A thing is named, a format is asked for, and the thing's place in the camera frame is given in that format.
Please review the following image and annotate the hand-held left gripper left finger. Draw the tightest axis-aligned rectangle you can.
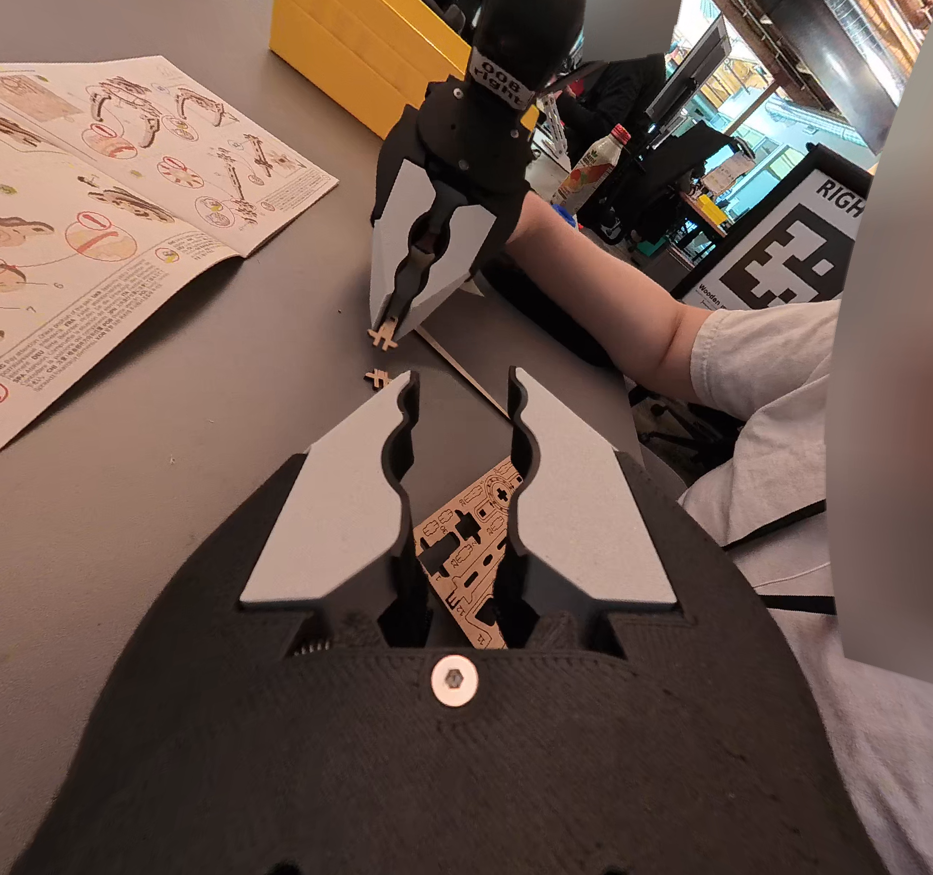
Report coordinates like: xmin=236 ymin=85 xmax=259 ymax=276
xmin=239 ymin=370 xmax=421 ymax=608

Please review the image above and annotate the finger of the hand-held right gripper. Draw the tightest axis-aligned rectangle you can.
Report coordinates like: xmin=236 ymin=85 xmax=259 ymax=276
xmin=399 ymin=200 xmax=502 ymax=329
xmin=368 ymin=159 xmax=440 ymax=331

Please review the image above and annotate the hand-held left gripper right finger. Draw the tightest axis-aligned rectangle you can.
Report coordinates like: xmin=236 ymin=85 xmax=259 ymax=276
xmin=509 ymin=367 xmax=676 ymax=606

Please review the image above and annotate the laser-cut wooden parts sheet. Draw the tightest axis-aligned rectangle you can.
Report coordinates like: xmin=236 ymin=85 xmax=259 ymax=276
xmin=412 ymin=455 xmax=529 ymax=651

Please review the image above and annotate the person's right forearm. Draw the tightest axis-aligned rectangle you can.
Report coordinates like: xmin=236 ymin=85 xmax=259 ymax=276
xmin=503 ymin=190 xmax=719 ymax=405

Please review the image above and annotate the red-capped drink bottle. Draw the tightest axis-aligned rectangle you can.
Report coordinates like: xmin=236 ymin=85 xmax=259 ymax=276
xmin=550 ymin=124 xmax=632 ymax=216

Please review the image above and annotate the thin notched wooden strip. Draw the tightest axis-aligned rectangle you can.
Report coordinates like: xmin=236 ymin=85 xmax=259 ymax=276
xmin=414 ymin=325 xmax=511 ymax=420

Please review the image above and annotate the yellow plastic bin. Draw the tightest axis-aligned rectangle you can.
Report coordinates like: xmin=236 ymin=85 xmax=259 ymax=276
xmin=269 ymin=0 xmax=542 ymax=141

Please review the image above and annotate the computer monitor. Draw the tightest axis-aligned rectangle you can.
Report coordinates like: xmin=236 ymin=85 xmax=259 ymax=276
xmin=644 ymin=13 xmax=734 ymax=126

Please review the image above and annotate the person's white shirt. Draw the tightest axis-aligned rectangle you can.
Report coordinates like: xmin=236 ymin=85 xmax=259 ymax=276
xmin=678 ymin=299 xmax=933 ymax=875

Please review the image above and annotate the illustrated instruction booklet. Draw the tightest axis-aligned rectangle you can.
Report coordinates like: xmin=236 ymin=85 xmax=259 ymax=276
xmin=0 ymin=54 xmax=341 ymax=450

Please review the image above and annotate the black and white marker sign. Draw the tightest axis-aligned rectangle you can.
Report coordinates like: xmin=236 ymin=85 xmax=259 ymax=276
xmin=669 ymin=143 xmax=876 ymax=322

